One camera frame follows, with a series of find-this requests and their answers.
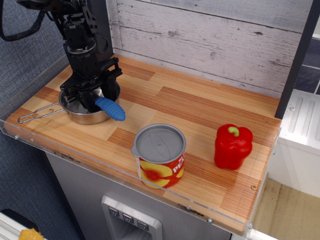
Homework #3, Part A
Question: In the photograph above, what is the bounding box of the yellow sponge piece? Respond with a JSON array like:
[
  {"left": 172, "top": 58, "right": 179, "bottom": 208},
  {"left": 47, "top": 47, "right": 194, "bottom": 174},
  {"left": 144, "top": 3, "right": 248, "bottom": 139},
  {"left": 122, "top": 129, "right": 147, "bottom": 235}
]
[{"left": 18, "top": 228, "right": 45, "bottom": 240}]

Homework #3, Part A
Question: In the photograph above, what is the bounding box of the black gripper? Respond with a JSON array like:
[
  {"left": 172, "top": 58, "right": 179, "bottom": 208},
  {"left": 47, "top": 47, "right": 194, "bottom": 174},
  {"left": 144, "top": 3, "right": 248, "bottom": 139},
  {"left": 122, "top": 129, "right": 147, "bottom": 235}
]
[{"left": 60, "top": 41, "right": 122, "bottom": 112}]

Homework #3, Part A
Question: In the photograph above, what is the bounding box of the white toy sink unit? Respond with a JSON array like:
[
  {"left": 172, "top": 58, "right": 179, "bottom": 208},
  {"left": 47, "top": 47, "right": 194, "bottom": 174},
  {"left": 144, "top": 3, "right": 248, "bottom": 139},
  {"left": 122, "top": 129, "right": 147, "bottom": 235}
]
[{"left": 267, "top": 89, "right": 320, "bottom": 197}]

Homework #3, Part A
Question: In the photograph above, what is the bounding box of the grey cabinet with dispenser panel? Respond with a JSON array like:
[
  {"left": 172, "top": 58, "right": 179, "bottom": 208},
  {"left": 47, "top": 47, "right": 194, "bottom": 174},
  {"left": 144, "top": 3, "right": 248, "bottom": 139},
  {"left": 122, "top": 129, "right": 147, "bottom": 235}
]
[{"left": 47, "top": 153, "right": 232, "bottom": 240}]

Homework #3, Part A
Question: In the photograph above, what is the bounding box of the dark grey post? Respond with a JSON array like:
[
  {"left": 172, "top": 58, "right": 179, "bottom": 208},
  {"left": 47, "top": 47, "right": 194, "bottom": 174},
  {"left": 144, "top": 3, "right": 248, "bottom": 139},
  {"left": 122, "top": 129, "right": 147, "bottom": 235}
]
[
  {"left": 87, "top": 0, "right": 114, "bottom": 62},
  {"left": 274, "top": 0, "right": 320, "bottom": 120}
]

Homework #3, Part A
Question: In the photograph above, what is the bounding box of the dark grey right post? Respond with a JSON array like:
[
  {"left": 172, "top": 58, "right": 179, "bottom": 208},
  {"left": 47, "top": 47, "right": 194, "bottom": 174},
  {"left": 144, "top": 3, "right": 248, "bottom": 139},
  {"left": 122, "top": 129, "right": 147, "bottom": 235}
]
[{"left": 274, "top": 0, "right": 320, "bottom": 120}]

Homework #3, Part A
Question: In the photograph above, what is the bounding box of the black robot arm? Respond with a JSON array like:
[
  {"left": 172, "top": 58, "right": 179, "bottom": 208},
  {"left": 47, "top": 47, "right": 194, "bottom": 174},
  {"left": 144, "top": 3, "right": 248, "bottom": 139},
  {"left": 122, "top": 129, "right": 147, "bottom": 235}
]
[{"left": 17, "top": 0, "right": 122, "bottom": 113}]

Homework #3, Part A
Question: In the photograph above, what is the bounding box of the red plastic bell pepper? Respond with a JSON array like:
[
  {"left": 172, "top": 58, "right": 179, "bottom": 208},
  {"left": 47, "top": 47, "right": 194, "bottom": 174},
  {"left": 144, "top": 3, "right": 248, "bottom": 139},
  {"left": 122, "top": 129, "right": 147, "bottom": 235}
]
[{"left": 214, "top": 124, "right": 254, "bottom": 170}]

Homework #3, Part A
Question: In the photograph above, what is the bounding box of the blue handled metal spatula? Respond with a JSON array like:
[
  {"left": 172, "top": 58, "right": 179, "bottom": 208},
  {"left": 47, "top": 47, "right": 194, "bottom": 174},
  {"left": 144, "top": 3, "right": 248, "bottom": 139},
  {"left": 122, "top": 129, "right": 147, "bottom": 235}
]
[{"left": 94, "top": 97, "right": 126, "bottom": 121}]

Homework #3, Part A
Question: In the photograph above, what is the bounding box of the black cable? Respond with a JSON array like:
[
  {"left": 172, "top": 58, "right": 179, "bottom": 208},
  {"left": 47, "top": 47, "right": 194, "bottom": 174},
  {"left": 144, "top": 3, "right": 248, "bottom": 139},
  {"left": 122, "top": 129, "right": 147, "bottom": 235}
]
[{"left": 0, "top": 0, "right": 47, "bottom": 42}]

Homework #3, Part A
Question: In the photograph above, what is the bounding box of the dark grey left post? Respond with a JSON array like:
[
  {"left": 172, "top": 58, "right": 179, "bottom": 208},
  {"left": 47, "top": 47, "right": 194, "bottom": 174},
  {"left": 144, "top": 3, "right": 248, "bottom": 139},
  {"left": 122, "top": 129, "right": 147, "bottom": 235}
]
[{"left": 87, "top": 0, "right": 114, "bottom": 62}]

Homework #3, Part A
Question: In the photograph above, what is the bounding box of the peach can with grey lid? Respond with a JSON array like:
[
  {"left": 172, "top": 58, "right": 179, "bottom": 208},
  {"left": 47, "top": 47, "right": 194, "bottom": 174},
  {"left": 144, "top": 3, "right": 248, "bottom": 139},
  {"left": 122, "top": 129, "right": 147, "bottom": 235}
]
[{"left": 131, "top": 123, "right": 187, "bottom": 189}]

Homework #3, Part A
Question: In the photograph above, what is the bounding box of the small steel saucepan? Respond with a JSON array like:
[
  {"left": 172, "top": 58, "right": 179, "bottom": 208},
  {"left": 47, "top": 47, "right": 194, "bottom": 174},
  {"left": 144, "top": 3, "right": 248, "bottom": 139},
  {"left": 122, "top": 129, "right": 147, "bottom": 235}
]
[{"left": 17, "top": 83, "right": 121, "bottom": 125}]

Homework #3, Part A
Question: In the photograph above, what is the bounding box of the black and silver frame corner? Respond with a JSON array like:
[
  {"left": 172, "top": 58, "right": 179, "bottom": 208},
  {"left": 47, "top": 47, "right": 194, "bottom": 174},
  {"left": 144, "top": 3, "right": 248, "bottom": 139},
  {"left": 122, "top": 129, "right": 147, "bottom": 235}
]
[{"left": 0, "top": 212, "right": 39, "bottom": 240}]

